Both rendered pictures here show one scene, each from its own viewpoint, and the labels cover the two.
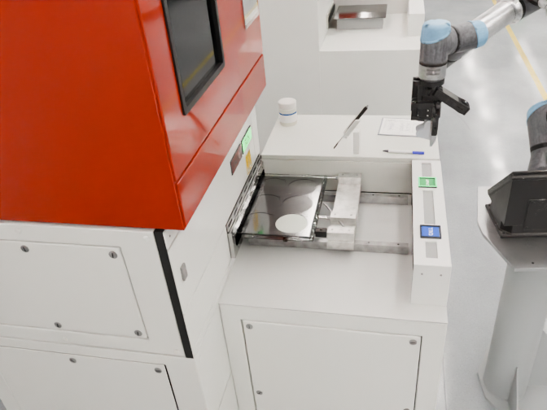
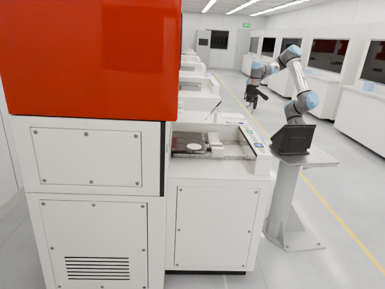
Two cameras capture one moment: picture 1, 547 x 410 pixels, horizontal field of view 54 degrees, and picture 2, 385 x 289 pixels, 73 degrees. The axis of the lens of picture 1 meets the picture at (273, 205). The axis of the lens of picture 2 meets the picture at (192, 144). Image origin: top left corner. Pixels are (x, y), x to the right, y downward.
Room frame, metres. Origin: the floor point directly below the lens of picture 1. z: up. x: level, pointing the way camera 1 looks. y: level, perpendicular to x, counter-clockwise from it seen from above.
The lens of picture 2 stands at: (-0.19, 0.47, 1.59)
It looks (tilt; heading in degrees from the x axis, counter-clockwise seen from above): 23 degrees down; 342
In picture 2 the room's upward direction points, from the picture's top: 4 degrees clockwise
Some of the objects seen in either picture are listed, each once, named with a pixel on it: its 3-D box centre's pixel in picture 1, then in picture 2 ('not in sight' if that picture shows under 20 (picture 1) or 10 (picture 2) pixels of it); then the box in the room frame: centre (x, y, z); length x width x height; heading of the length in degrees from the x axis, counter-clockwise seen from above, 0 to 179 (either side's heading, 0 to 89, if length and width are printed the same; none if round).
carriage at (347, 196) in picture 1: (345, 211); (214, 144); (1.44, -0.23, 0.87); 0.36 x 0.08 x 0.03; 165
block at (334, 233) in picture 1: (340, 233); (217, 149); (1.28, -0.19, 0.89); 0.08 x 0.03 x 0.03; 75
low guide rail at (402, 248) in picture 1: (326, 243); (209, 156); (1.32, -0.15, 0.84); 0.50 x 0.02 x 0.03; 75
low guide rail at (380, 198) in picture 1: (334, 197); (205, 141); (1.58, -0.22, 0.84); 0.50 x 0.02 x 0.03; 75
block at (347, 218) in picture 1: (343, 218); (216, 145); (1.36, -0.21, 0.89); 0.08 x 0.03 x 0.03; 75
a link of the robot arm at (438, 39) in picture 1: (435, 42); (256, 69); (1.42, -0.48, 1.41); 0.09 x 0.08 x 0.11; 109
